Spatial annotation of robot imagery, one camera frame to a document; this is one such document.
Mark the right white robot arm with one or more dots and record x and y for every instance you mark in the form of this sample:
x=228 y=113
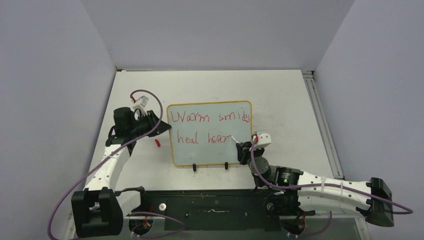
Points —
x=308 y=192

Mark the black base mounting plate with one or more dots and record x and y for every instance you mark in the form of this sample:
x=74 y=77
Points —
x=223 y=210

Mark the yellow-framed whiteboard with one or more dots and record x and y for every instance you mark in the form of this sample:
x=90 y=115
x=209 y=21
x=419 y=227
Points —
x=201 y=132

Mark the aluminium rail frame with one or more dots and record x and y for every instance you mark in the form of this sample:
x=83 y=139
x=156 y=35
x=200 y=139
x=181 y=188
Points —
x=326 y=135

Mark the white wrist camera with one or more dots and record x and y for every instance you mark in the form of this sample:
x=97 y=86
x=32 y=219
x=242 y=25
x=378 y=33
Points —
x=140 y=103
x=263 y=139

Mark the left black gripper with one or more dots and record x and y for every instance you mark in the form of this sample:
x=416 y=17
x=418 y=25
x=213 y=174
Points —
x=149 y=119

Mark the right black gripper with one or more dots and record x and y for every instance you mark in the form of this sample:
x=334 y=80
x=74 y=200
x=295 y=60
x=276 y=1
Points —
x=244 y=151

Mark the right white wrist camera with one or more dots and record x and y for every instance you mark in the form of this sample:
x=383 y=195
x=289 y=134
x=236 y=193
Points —
x=263 y=139

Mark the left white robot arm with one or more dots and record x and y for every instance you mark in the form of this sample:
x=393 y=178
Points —
x=96 y=209

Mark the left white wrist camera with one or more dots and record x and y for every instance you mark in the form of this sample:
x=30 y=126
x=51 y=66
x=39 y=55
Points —
x=140 y=103

